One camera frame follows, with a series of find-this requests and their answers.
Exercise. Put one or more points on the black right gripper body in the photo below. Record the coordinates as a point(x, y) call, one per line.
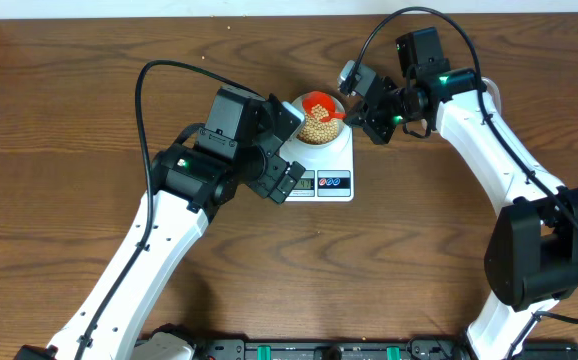
point(392, 108)

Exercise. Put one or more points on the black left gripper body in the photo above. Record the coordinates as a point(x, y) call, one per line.
point(263, 182)

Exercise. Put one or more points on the red plastic scoop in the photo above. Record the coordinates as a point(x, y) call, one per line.
point(322, 107)

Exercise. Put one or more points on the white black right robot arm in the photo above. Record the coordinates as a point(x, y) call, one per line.
point(531, 262)

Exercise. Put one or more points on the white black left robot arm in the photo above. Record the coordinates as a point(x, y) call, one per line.
point(239, 144)

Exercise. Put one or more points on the grey round bowl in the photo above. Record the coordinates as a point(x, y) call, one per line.
point(315, 132)

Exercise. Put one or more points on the white digital kitchen scale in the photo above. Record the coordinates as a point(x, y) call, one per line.
point(329, 170)

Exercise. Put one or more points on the clear plastic bean container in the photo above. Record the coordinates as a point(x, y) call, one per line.
point(493, 90)

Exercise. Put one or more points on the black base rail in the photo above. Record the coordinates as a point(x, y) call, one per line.
point(344, 350)

